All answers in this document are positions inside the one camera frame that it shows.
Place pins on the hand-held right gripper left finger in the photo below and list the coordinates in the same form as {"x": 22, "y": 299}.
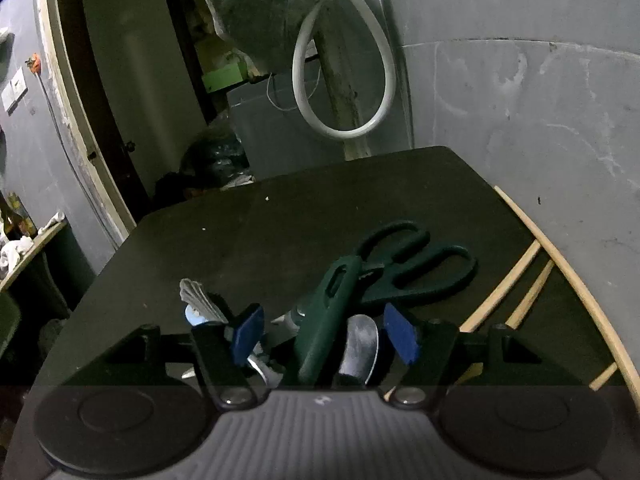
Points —
{"x": 247, "y": 335}

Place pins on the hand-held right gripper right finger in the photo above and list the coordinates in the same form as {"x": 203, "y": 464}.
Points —
{"x": 400, "y": 332}

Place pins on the steel spoon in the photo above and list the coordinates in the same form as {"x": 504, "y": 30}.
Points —
{"x": 361, "y": 345}

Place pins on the dark green scissors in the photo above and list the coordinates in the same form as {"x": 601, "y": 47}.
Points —
{"x": 440, "y": 280}

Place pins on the grey cabinet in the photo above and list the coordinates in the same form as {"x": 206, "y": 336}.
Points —
{"x": 270, "y": 135}

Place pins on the wooden counter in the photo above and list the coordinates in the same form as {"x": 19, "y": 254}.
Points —
{"x": 35, "y": 255}

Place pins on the brown vertical pipe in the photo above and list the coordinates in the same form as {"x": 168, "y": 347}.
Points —
{"x": 340, "y": 100}

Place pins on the white cloth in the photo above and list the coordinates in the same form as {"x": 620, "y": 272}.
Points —
{"x": 15, "y": 255}

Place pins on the yellow label bottle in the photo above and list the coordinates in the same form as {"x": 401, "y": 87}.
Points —
{"x": 22, "y": 217}

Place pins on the green box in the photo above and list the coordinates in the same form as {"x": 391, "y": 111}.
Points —
{"x": 220, "y": 77}

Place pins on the dark glass bottle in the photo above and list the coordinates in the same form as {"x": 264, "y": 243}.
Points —
{"x": 6, "y": 220}

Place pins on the large clear plastic bag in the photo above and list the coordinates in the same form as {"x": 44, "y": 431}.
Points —
{"x": 250, "y": 10}

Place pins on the pale door frame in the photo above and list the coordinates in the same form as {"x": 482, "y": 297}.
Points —
{"x": 65, "y": 85}

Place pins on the white switch plate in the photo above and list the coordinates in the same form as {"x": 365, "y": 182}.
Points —
{"x": 12, "y": 91}

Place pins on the orange wall hook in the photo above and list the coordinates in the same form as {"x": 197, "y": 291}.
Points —
{"x": 34, "y": 63}

